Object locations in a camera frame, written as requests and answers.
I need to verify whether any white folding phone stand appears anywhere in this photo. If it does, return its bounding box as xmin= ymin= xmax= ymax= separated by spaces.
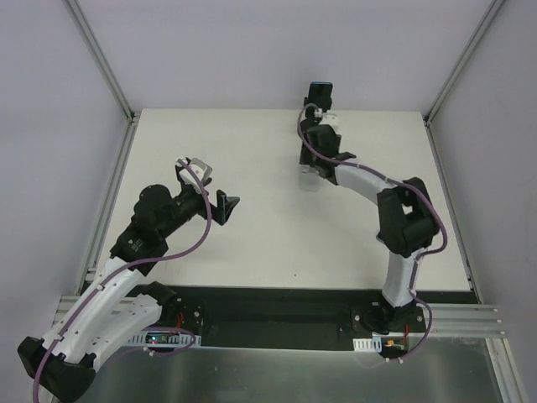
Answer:
xmin=299 ymin=165 xmax=321 ymax=192

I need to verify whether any blue-edged black smartphone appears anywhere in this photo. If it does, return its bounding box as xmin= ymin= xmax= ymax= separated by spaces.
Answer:
xmin=307 ymin=81 xmax=333 ymax=112

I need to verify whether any black round-base phone stand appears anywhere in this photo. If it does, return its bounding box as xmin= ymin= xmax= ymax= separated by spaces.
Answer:
xmin=304 ymin=81 xmax=333 ymax=119

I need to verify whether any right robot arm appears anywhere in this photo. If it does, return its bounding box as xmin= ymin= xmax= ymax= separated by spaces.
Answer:
xmin=297 ymin=122 xmax=446 ymax=335

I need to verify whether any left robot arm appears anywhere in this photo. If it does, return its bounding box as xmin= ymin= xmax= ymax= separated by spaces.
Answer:
xmin=18 ymin=185 xmax=240 ymax=402

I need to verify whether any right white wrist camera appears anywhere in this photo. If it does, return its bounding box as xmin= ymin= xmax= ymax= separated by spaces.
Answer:
xmin=314 ymin=108 xmax=339 ymax=131

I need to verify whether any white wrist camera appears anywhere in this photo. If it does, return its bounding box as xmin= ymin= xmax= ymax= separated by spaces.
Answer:
xmin=175 ymin=156 xmax=212 ymax=186
xmin=314 ymin=108 xmax=339 ymax=131

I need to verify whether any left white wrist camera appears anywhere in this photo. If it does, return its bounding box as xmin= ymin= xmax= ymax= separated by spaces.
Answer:
xmin=175 ymin=156 xmax=212 ymax=186

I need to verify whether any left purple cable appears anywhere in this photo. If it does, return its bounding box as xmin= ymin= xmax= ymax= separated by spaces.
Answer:
xmin=32 ymin=159 xmax=211 ymax=402

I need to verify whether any left white cable duct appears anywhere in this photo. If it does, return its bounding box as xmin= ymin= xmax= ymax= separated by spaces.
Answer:
xmin=124 ymin=331 xmax=201 ymax=348

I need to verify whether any white cable duct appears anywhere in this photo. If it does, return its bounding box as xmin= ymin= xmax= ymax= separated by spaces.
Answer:
xmin=124 ymin=331 xmax=201 ymax=348
xmin=352 ymin=333 xmax=409 ymax=353

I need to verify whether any right white cable duct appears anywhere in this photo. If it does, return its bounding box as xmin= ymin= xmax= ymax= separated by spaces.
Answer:
xmin=352 ymin=333 xmax=409 ymax=353

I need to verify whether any right aluminium frame post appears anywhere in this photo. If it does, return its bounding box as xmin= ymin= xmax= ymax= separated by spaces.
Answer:
xmin=423 ymin=0 xmax=508 ymax=125

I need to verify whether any aluminium frame post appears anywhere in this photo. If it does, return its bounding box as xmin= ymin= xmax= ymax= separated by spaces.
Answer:
xmin=62 ymin=0 xmax=142 ymax=123
xmin=423 ymin=0 xmax=508 ymax=125

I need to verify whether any aluminium extrusion rail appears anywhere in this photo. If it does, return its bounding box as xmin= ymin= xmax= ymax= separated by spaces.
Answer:
xmin=430 ymin=304 xmax=507 ymax=338

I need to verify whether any left aluminium frame post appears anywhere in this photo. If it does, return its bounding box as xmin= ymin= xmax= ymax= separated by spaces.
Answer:
xmin=62 ymin=0 xmax=142 ymax=123

